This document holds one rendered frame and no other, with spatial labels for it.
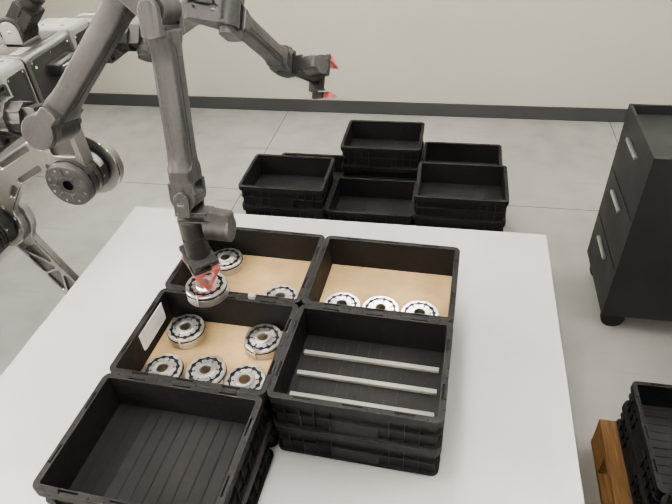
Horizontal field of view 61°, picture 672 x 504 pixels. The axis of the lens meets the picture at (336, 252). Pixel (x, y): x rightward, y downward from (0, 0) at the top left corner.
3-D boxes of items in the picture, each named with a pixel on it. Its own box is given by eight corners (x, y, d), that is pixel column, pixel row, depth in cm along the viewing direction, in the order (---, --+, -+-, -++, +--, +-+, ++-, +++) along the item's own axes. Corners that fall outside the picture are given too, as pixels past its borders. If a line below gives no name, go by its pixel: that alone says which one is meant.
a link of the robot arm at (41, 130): (136, -43, 113) (108, -45, 104) (190, 6, 115) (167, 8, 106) (44, 123, 133) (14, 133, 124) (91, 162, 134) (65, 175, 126)
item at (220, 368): (179, 384, 141) (178, 383, 141) (195, 353, 149) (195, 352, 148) (216, 390, 139) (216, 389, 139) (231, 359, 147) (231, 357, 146)
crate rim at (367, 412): (266, 402, 130) (264, 396, 128) (300, 309, 152) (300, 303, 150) (443, 430, 121) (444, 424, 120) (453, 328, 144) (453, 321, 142)
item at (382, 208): (329, 267, 282) (324, 210, 260) (340, 230, 304) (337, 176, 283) (410, 274, 274) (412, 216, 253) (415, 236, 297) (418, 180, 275)
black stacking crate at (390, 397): (272, 426, 136) (265, 397, 129) (304, 334, 158) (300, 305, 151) (440, 454, 128) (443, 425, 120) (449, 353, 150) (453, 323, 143)
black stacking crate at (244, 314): (121, 401, 144) (107, 372, 137) (172, 317, 166) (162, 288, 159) (270, 426, 136) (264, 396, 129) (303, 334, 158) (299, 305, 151)
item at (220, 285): (179, 297, 139) (178, 295, 139) (195, 270, 147) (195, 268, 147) (217, 302, 138) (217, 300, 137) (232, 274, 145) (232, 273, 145)
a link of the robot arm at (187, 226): (181, 205, 131) (171, 220, 127) (210, 207, 130) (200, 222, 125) (187, 229, 135) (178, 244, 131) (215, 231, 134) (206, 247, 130)
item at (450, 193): (410, 274, 274) (413, 196, 246) (416, 236, 297) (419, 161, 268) (496, 281, 267) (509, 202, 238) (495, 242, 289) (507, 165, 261)
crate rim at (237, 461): (32, 494, 115) (27, 488, 114) (109, 377, 138) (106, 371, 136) (216, 533, 107) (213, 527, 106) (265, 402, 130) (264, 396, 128)
